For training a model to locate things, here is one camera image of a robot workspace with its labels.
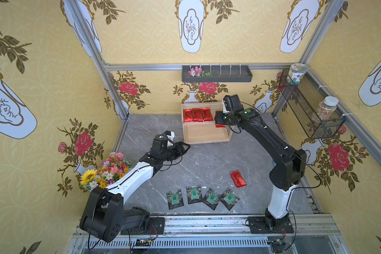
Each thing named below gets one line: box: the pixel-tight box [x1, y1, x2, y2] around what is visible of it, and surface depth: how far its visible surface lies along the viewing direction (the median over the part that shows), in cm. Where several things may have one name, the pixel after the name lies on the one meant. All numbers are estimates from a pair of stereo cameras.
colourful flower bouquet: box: [79, 152, 131, 190], surface depth 75 cm
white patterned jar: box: [286, 62, 308, 86], surface depth 87 cm
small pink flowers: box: [187, 66, 213, 78], surface depth 89 cm
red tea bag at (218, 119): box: [214, 110, 226, 128], surface depth 79 cm
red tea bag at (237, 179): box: [229, 169, 247, 188], surface depth 88 cm
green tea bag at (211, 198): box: [202, 187, 221, 211], surface depth 83 cm
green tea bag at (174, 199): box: [166, 188, 185, 211], surface depth 83 cm
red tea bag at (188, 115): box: [183, 109, 194, 123], surface depth 90 cm
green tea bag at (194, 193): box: [186, 184, 203, 205], surface depth 85 cm
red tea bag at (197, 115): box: [191, 107, 204, 122], surface depth 92 cm
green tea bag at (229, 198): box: [218, 187, 241, 211], surface depth 83 cm
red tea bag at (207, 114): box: [201, 106, 214, 122], surface depth 92 cm
